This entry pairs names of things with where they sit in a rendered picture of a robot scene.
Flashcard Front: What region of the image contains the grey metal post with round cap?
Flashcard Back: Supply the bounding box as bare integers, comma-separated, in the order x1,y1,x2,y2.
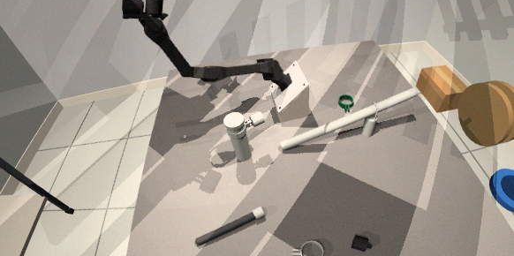
223,112,252,162

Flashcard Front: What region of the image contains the grey faceted cup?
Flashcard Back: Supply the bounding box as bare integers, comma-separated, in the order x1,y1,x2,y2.
226,112,265,139

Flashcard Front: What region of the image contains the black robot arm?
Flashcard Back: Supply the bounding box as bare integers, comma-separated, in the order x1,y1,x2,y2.
122,0,292,91

